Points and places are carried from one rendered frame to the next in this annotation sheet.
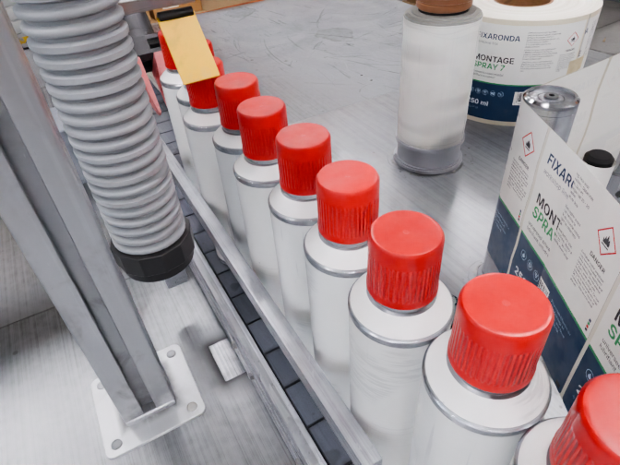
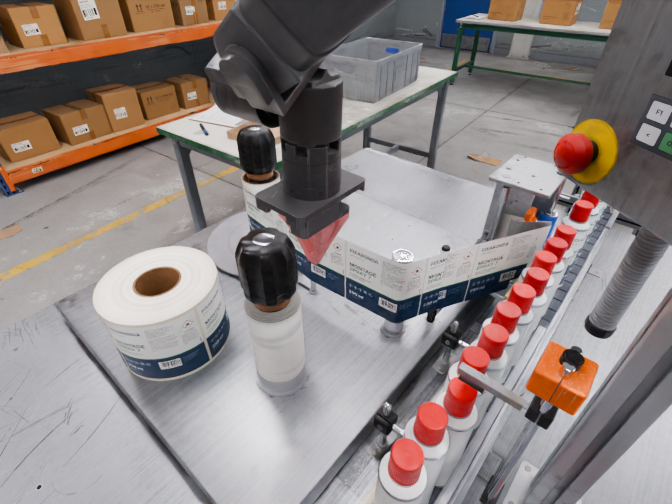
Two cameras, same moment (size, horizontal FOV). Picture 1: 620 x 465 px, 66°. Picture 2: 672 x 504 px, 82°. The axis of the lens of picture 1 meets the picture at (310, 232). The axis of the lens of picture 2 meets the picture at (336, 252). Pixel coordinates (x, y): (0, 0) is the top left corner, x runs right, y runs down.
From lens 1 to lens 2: 0.72 m
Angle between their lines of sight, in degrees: 81
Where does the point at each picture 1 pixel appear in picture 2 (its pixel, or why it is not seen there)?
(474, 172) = not seen: hidden behind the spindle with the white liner
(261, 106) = (496, 331)
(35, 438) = not seen: outside the picture
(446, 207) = (341, 356)
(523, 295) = (542, 254)
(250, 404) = (504, 438)
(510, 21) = (213, 286)
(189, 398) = (525, 473)
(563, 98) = (402, 253)
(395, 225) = (538, 275)
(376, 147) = (271, 411)
